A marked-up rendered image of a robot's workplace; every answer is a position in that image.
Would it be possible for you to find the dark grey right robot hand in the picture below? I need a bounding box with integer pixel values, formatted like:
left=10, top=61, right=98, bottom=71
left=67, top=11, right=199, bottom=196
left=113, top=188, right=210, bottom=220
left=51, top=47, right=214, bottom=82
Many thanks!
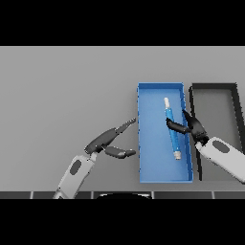
left=165, top=108, right=211, bottom=145

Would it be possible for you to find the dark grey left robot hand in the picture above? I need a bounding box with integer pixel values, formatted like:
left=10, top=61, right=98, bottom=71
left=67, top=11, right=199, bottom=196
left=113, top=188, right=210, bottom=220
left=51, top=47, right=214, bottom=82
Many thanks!
left=83, top=117, right=138, bottom=160

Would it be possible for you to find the blue pipe with pale ends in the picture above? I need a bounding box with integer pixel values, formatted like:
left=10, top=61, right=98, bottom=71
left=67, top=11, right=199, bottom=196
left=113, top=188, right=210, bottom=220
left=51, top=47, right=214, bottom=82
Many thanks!
left=163, top=97, right=183, bottom=161

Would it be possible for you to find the dark grey rectangular bin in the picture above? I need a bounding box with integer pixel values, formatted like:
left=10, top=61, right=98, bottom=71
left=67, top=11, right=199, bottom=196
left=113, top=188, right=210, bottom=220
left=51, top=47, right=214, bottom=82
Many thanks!
left=189, top=82, right=245, bottom=182

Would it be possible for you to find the blue rectangular bin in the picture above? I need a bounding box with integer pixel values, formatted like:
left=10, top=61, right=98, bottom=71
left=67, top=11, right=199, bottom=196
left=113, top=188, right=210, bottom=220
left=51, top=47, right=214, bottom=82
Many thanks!
left=137, top=81, right=194, bottom=185

